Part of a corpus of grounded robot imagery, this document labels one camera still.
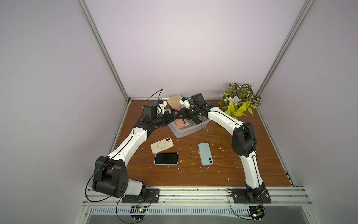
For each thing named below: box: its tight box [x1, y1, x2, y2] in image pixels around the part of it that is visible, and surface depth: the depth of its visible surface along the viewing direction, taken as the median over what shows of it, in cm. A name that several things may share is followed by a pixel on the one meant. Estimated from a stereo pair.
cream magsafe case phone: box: [150, 136, 174, 154], surface depth 94 cm
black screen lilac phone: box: [153, 152, 179, 166], surface depth 89 cm
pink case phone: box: [175, 118, 188, 129], surface depth 85 cm
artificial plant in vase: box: [218, 82, 262, 119], surface depth 88 cm
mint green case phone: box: [198, 142, 214, 167], surface depth 90 cm
